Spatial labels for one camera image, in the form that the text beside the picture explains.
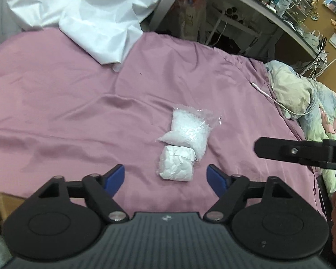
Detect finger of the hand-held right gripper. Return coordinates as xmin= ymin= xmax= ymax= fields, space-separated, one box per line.
xmin=254 ymin=137 xmax=336 ymax=171

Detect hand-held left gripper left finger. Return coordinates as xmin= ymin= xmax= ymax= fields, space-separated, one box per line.
xmin=31 ymin=165 xmax=128 ymax=223

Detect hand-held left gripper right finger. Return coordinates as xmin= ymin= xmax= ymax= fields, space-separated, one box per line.
xmin=204 ymin=165 xmax=297 ymax=222

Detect white tissue packet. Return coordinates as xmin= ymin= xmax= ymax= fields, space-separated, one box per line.
xmin=157 ymin=145 xmax=196 ymax=182

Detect clear bag of white filling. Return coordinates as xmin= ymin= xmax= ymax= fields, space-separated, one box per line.
xmin=157 ymin=105 xmax=222 ymax=161

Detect brown cardboard box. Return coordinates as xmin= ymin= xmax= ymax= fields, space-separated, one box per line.
xmin=0 ymin=192 xmax=27 ymax=234

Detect printed quilt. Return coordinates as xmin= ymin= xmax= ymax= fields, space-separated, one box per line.
xmin=263 ymin=60 xmax=336 ymax=199

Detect pink bed sheet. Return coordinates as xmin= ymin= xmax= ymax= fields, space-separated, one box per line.
xmin=0 ymin=29 xmax=329 ymax=222

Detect row of cardboard tubes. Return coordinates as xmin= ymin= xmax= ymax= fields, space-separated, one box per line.
xmin=224 ymin=6 xmax=245 ymax=24

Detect white-framed desk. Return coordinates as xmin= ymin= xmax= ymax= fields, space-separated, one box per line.
xmin=150 ymin=0 xmax=329 ymax=59

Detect brown paper bag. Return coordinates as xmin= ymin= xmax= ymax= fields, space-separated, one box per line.
xmin=175 ymin=0 xmax=208 ymax=41

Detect white crumpled cover sheet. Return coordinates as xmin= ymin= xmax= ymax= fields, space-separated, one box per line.
xmin=7 ymin=0 xmax=168 ymax=72

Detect white charging cable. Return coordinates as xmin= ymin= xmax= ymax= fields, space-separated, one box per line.
xmin=250 ymin=81 xmax=320 ymax=117

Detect bundle of white cables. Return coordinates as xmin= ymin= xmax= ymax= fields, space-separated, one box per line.
xmin=297 ymin=31 xmax=336 ymax=77

